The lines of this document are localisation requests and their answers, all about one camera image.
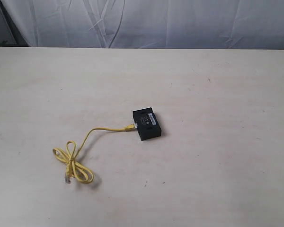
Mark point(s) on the small black box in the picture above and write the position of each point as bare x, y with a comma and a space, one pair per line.
146, 124

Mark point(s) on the white backdrop cloth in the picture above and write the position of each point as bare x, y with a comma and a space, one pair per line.
171, 24

